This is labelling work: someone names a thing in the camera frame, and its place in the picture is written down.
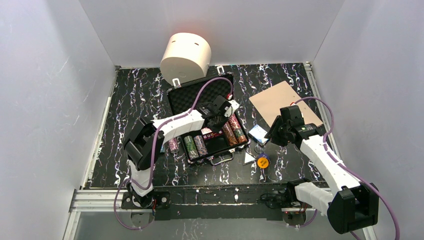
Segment blue card deck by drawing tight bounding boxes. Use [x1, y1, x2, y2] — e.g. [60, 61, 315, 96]
[248, 124, 269, 146]

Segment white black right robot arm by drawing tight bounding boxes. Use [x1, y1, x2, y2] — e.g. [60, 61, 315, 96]
[265, 105, 380, 234]

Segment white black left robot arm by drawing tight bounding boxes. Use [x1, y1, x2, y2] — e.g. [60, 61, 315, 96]
[123, 95, 240, 209]

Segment red card deck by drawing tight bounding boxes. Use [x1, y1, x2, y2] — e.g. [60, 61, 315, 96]
[200, 127, 213, 135]

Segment red dice in case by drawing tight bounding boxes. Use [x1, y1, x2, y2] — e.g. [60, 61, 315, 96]
[202, 131, 223, 141]

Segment blue small blind button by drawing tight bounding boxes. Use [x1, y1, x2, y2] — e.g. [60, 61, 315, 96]
[258, 153, 270, 160]

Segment yellow big blind button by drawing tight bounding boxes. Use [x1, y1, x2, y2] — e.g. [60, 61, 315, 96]
[256, 157, 270, 169]

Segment red white chip stack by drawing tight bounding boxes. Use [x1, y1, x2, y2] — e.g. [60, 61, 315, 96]
[228, 114, 248, 144]

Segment beige rectangular board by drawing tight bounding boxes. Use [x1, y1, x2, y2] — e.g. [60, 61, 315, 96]
[249, 81, 323, 127]

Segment clear triangular acrylic marker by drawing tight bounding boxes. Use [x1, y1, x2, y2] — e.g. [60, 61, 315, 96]
[243, 152, 256, 165]

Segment black poker chip case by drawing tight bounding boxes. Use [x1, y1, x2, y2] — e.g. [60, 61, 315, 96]
[167, 66, 250, 164]

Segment blue orange chip stack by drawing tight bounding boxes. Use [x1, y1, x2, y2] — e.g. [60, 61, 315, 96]
[193, 135, 208, 156]

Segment green chip stack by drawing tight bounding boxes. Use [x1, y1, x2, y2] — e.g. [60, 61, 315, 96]
[183, 135, 199, 160]

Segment pink chip stack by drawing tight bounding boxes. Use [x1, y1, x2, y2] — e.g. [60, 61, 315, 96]
[168, 137, 179, 154]

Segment white cylindrical lamp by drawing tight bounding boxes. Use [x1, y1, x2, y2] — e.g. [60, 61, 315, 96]
[159, 32, 212, 85]

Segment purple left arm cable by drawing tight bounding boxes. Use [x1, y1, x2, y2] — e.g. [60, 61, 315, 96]
[113, 77, 234, 231]

